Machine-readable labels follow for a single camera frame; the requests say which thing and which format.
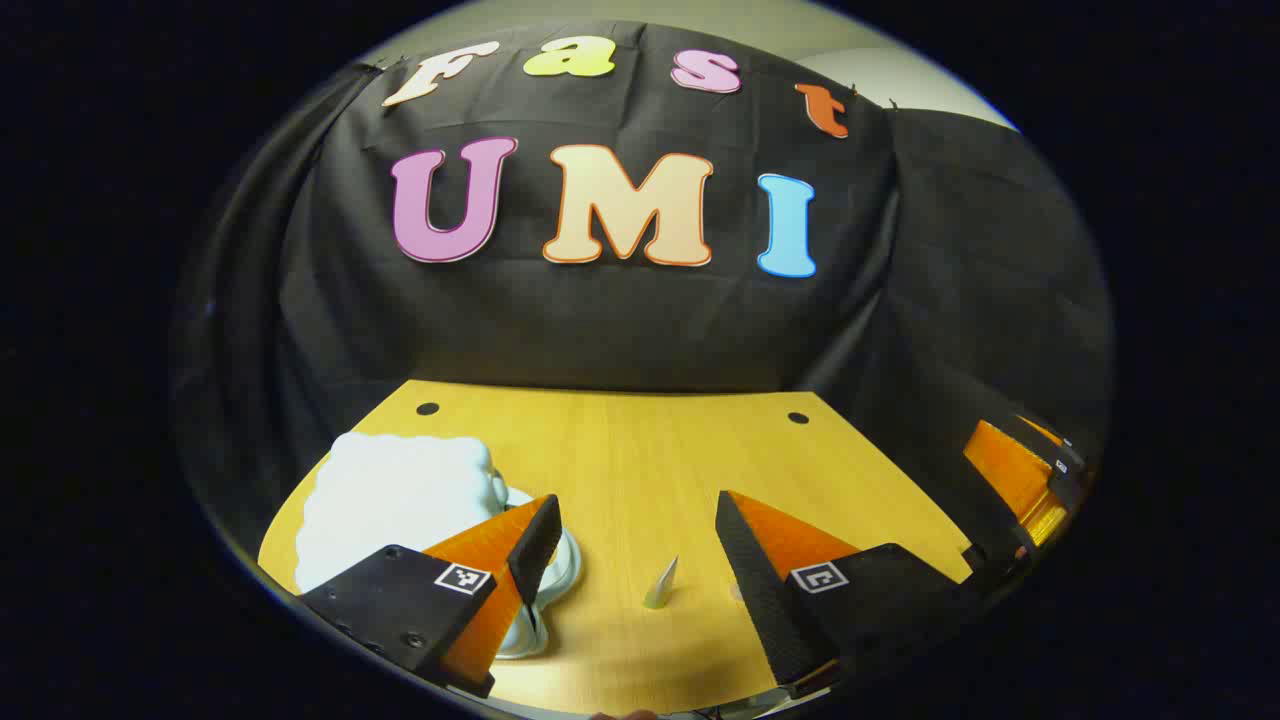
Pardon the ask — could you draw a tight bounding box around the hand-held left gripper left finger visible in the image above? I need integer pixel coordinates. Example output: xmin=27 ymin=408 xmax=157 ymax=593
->
xmin=300 ymin=493 xmax=564 ymax=700

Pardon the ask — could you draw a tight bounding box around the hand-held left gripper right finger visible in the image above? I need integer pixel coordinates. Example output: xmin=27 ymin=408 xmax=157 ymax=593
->
xmin=714 ymin=489 xmax=987 ymax=701

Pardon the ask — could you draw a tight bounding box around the white cream tube green crimp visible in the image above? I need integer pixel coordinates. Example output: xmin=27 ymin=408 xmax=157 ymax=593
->
xmin=642 ymin=555 xmax=682 ymax=611

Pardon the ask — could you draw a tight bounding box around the black backdrop cloth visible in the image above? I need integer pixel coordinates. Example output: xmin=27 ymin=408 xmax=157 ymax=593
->
xmin=170 ymin=20 xmax=1116 ymax=601

